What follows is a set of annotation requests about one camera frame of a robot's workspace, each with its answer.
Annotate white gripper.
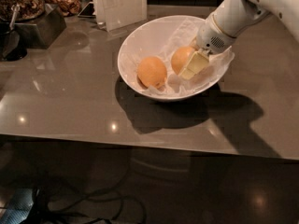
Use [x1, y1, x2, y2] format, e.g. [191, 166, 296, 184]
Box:
[178, 12, 237, 80]

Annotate orange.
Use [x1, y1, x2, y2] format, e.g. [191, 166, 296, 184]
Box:
[137, 56, 167, 89]
[171, 46, 195, 75]

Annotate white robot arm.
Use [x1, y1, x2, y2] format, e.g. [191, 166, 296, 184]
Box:
[178, 0, 299, 80]

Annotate white ceramic bowl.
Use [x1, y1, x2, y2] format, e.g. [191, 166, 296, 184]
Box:
[117, 14, 233, 103]

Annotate bowl of dried snacks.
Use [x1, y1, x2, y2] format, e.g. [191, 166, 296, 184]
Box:
[45, 0, 80, 17]

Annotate white paper napkin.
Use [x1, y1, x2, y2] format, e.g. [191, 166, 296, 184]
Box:
[121, 18, 235, 97]

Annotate glass jar of nuts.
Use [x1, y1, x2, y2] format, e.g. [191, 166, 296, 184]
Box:
[0, 0, 45, 21]

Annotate black cup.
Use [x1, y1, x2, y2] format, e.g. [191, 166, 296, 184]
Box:
[0, 23, 27, 62]

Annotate metal spoon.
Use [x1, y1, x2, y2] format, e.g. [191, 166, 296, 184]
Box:
[9, 4, 20, 31]

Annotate black floor cables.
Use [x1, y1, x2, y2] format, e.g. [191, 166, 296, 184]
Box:
[27, 161, 148, 224]

